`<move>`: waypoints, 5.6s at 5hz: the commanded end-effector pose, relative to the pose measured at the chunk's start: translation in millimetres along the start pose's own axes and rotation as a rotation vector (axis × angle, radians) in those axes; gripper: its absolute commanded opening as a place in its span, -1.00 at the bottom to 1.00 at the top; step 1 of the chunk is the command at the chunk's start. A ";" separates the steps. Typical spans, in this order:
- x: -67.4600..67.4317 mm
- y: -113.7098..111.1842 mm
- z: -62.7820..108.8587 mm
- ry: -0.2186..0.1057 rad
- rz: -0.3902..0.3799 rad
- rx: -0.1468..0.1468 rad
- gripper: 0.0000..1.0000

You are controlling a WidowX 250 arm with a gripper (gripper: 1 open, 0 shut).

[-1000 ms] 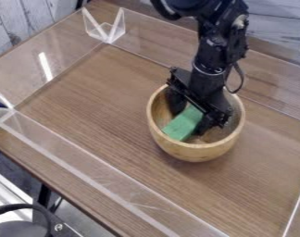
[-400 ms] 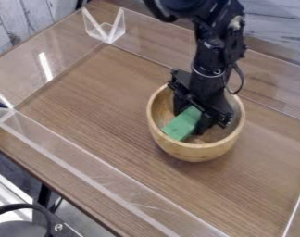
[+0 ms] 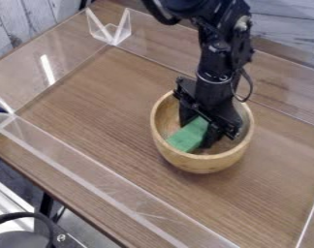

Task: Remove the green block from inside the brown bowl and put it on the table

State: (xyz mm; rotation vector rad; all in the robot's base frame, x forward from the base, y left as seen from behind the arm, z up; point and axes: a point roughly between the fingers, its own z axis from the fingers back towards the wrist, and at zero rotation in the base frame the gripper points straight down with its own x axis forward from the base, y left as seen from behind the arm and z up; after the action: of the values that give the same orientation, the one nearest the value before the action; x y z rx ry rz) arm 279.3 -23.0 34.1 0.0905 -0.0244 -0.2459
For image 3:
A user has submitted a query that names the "clear acrylic tray wall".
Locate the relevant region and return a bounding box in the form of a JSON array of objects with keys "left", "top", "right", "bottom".
[{"left": 0, "top": 1, "right": 314, "bottom": 248}]

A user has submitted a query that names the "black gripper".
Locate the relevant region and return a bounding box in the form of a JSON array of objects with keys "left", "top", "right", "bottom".
[{"left": 173, "top": 73, "right": 244, "bottom": 148}]

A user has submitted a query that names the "grey metal base plate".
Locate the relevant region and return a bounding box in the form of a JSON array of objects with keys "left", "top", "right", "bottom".
[{"left": 0, "top": 219, "right": 89, "bottom": 248}]

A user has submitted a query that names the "brown wooden bowl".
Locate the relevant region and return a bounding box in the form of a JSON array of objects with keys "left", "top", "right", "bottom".
[{"left": 149, "top": 91, "right": 255, "bottom": 174}]

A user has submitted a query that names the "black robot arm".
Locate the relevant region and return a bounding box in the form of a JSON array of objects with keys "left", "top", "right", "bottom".
[{"left": 141, "top": 0, "right": 255, "bottom": 152}]

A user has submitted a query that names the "black table leg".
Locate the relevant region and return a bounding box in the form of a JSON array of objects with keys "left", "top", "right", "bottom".
[{"left": 39, "top": 193, "right": 54, "bottom": 217}]

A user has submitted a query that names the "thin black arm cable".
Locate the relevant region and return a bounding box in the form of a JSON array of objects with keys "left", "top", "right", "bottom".
[{"left": 229, "top": 67, "right": 255, "bottom": 103}]

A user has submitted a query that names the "green rectangular block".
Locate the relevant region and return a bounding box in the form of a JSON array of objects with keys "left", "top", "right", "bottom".
[{"left": 166, "top": 117, "right": 209, "bottom": 153}]

